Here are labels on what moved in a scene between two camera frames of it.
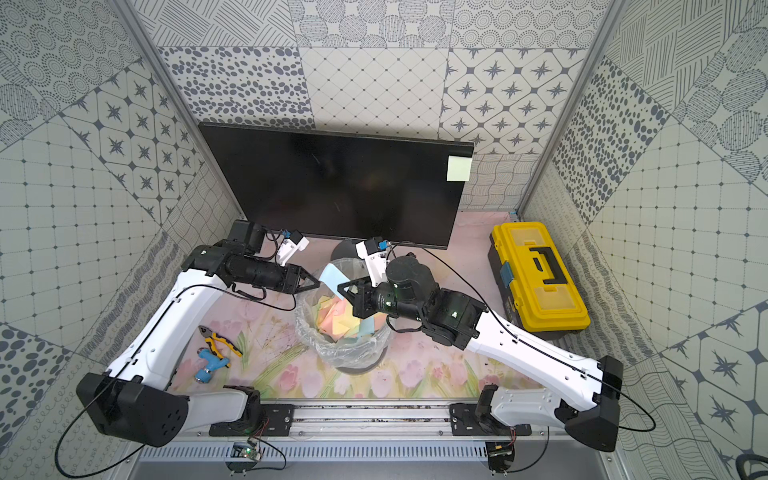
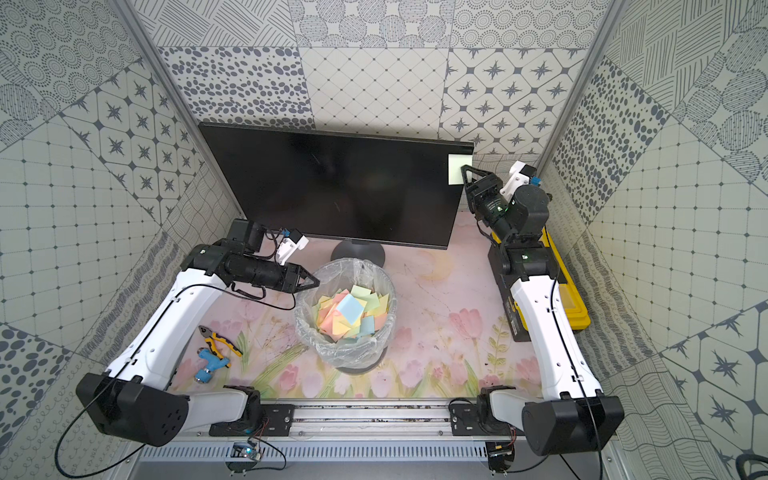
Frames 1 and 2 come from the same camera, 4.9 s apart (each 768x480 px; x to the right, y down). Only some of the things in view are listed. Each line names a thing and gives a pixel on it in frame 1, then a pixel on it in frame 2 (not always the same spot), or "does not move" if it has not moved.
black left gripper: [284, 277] does not move
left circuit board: [243, 457] does not move
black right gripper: [362, 300] → [481, 189]
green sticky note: [458, 168] does not move
